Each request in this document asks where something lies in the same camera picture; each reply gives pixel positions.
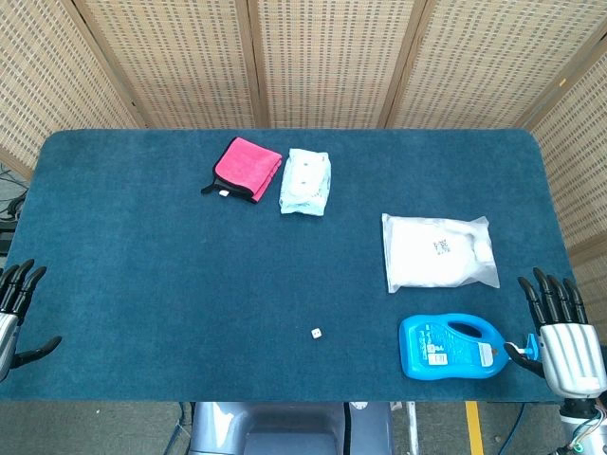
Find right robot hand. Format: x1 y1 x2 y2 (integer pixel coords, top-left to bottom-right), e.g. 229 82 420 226
503 267 607 399

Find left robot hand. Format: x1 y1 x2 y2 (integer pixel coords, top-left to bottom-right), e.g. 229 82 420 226
0 258 64 383

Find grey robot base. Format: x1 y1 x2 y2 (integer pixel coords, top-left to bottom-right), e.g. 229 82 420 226
187 400 395 455

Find blue detergent bottle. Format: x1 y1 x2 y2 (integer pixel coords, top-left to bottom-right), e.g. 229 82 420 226
397 312 543 381

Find white plastic pouch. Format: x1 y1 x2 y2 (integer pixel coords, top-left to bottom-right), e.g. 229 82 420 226
381 212 501 294

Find blue table mat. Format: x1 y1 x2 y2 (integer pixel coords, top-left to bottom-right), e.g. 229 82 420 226
0 128 586 404

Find pink folded cloth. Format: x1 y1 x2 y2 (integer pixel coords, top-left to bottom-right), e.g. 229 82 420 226
200 136 284 206

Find pale blue wet wipes pack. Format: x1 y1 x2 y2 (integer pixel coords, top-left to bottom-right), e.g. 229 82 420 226
278 148 332 218

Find black cables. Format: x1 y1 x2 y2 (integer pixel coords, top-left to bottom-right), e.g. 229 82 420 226
0 163 30 252

